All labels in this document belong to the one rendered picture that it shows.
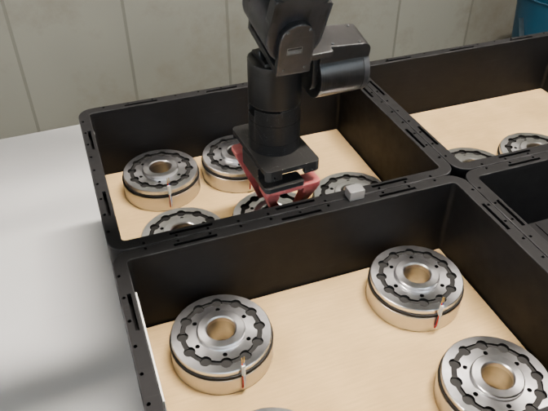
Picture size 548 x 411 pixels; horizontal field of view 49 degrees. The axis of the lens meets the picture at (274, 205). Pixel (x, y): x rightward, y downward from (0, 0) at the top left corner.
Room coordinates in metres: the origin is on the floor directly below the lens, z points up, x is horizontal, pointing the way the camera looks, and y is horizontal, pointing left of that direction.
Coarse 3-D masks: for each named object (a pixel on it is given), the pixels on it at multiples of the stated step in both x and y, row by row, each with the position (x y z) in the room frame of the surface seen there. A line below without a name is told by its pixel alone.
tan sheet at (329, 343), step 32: (320, 288) 0.48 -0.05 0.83; (352, 288) 0.48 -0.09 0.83; (288, 320) 0.43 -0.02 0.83; (320, 320) 0.43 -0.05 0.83; (352, 320) 0.43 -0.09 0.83; (384, 320) 0.43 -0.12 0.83; (480, 320) 0.43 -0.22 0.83; (160, 352) 0.39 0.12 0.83; (288, 352) 0.39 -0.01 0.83; (320, 352) 0.39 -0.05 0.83; (352, 352) 0.39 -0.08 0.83; (384, 352) 0.39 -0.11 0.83; (416, 352) 0.39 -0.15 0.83; (256, 384) 0.35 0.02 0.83; (288, 384) 0.35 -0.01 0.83; (320, 384) 0.35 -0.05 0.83; (352, 384) 0.35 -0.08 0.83; (384, 384) 0.35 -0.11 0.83; (416, 384) 0.35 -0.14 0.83
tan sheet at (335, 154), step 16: (320, 144) 0.78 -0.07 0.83; (336, 144) 0.78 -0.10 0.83; (320, 160) 0.74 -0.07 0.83; (336, 160) 0.74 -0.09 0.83; (352, 160) 0.74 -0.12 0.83; (112, 176) 0.70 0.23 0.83; (320, 176) 0.70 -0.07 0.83; (112, 192) 0.66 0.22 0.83; (208, 192) 0.66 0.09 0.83; (224, 192) 0.66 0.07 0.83; (128, 208) 0.63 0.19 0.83; (208, 208) 0.63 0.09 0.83; (224, 208) 0.63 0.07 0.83; (128, 224) 0.59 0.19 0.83; (144, 224) 0.59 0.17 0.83
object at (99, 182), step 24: (168, 96) 0.75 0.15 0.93; (192, 96) 0.75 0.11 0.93; (96, 144) 0.63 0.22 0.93; (96, 168) 0.58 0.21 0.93; (96, 192) 0.53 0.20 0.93; (336, 192) 0.53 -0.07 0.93; (240, 216) 0.49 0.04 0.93; (264, 216) 0.49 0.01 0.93; (120, 240) 0.45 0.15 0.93; (144, 240) 0.45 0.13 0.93; (168, 240) 0.45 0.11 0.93
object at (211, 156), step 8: (224, 136) 0.75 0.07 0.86; (232, 136) 0.75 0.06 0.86; (208, 144) 0.73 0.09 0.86; (216, 144) 0.74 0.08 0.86; (224, 144) 0.73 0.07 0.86; (208, 152) 0.71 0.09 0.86; (216, 152) 0.71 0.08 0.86; (208, 160) 0.69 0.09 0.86; (216, 160) 0.69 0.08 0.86; (224, 160) 0.69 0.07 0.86; (208, 168) 0.68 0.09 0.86; (216, 168) 0.67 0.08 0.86; (224, 168) 0.68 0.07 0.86; (232, 168) 0.68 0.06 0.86; (240, 168) 0.68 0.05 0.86; (232, 176) 0.66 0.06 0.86; (240, 176) 0.66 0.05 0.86
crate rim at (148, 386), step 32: (384, 192) 0.53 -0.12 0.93; (416, 192) 0.53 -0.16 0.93; (256, 224) 0.47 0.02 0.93; (288, 224) 0.48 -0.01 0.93; (512, 224) 0.48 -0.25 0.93; (128, 256) 0.43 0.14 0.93; (160, 256) 0.43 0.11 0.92; (544, 256) 0.43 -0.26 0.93; (128, 288) 0.38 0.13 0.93; (128, 320) 0.35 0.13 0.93
